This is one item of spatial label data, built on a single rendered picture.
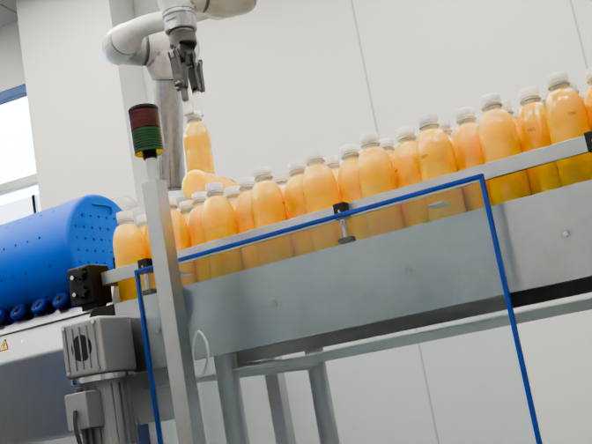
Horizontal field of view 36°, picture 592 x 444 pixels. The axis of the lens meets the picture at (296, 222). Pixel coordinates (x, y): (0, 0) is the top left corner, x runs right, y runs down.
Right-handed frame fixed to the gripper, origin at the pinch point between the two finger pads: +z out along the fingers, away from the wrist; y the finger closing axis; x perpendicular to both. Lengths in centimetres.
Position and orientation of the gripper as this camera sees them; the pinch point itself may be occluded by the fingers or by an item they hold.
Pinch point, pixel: (192, 104)
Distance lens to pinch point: 249.6
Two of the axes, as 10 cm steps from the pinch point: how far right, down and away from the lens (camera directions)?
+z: 1.7, 9.7, -1.8
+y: -4.9, -0.8, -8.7
